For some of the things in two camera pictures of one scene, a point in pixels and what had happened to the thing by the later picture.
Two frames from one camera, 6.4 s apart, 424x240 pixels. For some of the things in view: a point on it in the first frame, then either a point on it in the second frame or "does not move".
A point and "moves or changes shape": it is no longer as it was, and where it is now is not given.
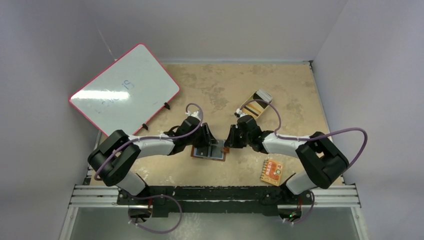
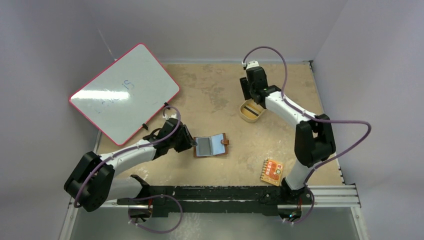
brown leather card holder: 224,149 moves or changes shape
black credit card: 216,152 -> 204,146
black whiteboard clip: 166,105 does not move
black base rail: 205,199 does not move
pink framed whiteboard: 126,95 does not move
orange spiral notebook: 271,171 does not move
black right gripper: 230,137 -> 247,89
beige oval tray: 256,104 does not move
